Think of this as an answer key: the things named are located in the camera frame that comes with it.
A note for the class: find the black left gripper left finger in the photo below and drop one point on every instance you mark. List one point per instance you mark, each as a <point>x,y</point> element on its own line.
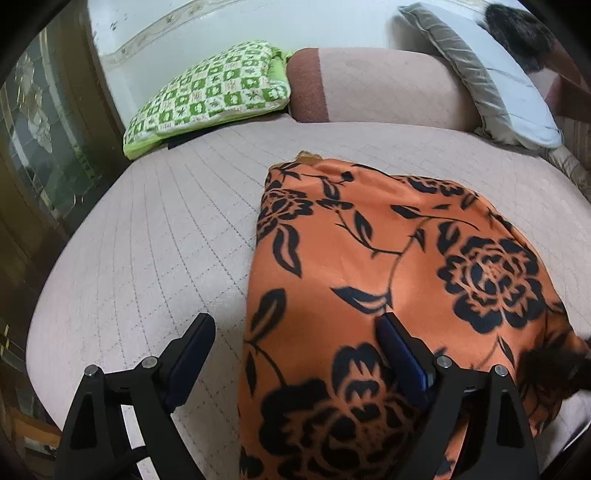
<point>118,419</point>

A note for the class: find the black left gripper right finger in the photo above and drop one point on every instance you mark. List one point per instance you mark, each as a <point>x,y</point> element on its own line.
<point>498,443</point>

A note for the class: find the orange black floral garment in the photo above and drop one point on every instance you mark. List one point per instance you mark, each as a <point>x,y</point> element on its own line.
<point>339,245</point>

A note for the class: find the pink quilted bed mattress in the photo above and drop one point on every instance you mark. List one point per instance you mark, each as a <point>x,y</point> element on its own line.
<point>174,237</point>

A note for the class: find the dark wooden glass cabinet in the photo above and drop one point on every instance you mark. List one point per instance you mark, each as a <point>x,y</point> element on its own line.
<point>60,150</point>

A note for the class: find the grey white pillow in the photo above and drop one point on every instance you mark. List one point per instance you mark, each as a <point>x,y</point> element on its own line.
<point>511,108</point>

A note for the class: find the pink brown bolster cushion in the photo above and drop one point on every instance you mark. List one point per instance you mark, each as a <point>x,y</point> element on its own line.
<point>378,85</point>

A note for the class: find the green white patterned pillow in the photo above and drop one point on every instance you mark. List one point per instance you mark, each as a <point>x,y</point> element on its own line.
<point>243,82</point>

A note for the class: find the black furry object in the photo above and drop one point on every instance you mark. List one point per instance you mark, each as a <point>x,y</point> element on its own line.
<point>522,35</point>

